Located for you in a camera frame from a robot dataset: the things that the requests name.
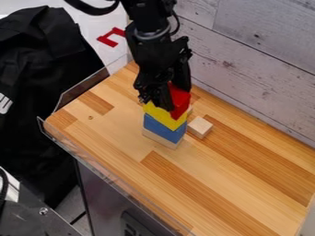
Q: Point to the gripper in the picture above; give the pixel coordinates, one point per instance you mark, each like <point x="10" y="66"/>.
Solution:
<point x="156" y="55"/>

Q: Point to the red arch block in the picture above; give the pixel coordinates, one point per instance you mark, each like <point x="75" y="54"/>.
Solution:
<point x="180" y="101"/>

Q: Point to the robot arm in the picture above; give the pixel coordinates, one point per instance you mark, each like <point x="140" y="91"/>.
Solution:
<point x="147" y="15"/>

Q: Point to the yellow rectangle block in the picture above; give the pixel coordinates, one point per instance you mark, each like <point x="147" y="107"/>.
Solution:
<point x="162" y="116"/>

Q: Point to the blue rectangle block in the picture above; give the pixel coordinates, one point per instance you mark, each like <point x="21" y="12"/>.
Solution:
<point x="162" y="129"/>

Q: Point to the wooden cube block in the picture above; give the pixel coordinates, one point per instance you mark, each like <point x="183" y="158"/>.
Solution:
<point x="200" y="126"/>

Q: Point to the flat wooden block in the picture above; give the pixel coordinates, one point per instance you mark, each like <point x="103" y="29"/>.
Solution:
<point x="162" y="140"/>

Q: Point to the black cloth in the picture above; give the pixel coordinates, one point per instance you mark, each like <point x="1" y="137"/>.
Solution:
<point x="39" y="92"/>

